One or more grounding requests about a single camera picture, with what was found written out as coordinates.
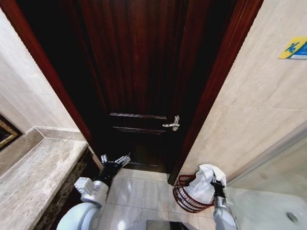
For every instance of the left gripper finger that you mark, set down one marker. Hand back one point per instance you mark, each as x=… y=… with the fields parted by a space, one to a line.
x=104 y=158
x=122 y=159

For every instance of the white towel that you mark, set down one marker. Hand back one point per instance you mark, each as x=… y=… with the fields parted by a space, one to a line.
x=204 y=184

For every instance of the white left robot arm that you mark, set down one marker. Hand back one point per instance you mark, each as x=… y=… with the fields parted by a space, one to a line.
x=88 y=194

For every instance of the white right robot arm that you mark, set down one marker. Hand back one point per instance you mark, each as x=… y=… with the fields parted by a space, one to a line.
x=223 y=213

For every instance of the glass shower screen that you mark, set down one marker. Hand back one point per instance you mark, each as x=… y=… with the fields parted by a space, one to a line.
x=268 y=172

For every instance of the robot front shell dark panel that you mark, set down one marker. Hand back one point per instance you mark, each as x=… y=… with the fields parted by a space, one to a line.
x=168 y=225

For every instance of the beige marble vanity counter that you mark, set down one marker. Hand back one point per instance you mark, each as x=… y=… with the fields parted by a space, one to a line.
x=33 y=172

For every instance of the silver round drain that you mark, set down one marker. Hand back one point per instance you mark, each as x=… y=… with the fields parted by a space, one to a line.
x=292 y=216

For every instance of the dark wooden door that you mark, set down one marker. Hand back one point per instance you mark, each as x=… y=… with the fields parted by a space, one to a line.
x=134 y=72

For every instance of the dark gold framed mirror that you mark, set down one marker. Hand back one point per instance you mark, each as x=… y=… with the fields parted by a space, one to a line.
x=7 y=134

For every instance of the reddish wooden door frame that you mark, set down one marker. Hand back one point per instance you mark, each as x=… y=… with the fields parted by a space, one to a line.
x=211 y=95

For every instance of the yellow and blue wall sign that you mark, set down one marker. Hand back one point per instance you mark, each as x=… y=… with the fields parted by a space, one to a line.
x=293 y=49

